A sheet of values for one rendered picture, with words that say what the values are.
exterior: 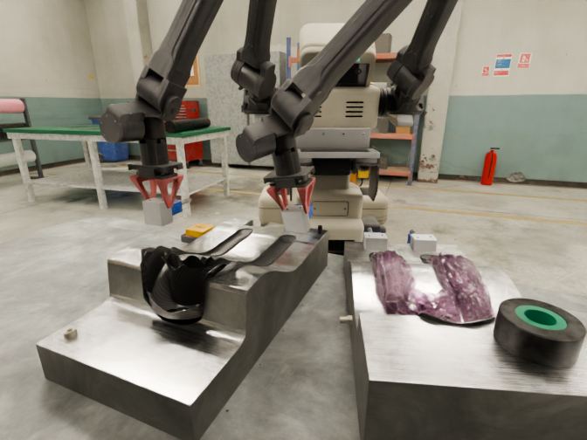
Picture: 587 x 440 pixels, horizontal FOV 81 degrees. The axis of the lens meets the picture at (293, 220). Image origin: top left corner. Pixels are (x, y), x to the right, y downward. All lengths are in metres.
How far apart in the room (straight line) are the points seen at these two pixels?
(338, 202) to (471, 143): 5.04
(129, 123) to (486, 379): 0.68
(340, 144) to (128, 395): 0.83
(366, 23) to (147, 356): 0.62
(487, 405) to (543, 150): 5.93
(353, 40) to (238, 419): 0.61
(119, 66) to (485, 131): 7.02
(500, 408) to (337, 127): 0.85
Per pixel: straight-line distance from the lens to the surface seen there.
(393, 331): 0.45
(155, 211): 0.81
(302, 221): 0.76
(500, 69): 6.09
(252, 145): 0.66
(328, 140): 1.06
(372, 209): 1.43
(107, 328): 0.58
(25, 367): 0.68
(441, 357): 0.43
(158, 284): 0.61
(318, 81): 0.66
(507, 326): 0.45
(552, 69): 6.22
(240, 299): 0.48
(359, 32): 0.68
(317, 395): 0.51
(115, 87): 8.63
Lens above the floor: 1.17
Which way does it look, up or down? 19 degrees down
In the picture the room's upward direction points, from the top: straight up
